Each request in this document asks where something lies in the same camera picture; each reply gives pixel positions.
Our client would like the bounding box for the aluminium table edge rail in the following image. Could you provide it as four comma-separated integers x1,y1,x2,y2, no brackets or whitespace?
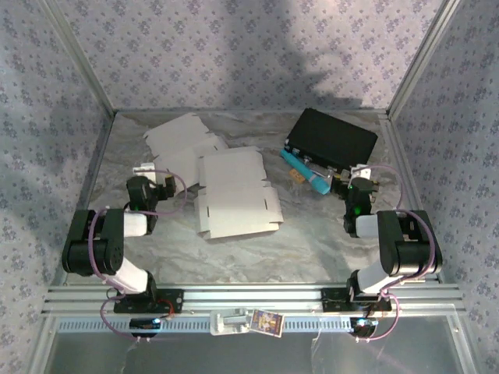
380,115,444,282
48,112,118,289

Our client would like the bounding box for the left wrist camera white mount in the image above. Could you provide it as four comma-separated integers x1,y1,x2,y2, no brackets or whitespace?
132,161,157,177

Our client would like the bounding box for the white plastic bracket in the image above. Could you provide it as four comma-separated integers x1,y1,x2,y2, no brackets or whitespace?
209,307,253,336

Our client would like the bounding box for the black hard case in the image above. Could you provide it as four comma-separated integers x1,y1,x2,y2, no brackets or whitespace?
284,108,379,178

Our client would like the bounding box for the teal plastic tube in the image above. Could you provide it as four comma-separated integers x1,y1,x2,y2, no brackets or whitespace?
280,150,331,196

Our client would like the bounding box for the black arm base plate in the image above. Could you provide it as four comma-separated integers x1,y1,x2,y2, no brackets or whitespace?
320,287,393,312
112,288,185,314

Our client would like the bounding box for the colourful printed card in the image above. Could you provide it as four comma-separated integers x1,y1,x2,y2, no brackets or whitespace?
249,309,285,336

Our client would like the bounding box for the small black electronics box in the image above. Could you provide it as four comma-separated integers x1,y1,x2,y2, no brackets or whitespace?
129,317,161,338
349,317,378,338

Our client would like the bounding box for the aluminium mounting rail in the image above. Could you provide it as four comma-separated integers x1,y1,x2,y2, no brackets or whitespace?
41,284,467,315

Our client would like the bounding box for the white cardboard box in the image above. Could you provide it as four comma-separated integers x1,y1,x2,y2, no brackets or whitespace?
142,111,229,188
194,146,285,245

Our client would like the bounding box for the aluminium corner post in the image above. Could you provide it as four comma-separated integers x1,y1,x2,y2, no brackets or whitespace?
385,0,465,118
41,0,118,118

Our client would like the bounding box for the grey slotted cable duct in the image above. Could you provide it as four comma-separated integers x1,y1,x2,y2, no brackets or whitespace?
56,315,356,335

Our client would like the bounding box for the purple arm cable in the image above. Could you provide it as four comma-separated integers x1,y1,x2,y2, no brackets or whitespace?
88,171,189,344
350,164,440,344

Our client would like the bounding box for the thin aluminium wall rail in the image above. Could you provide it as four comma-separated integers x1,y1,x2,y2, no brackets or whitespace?
112,108,391,116

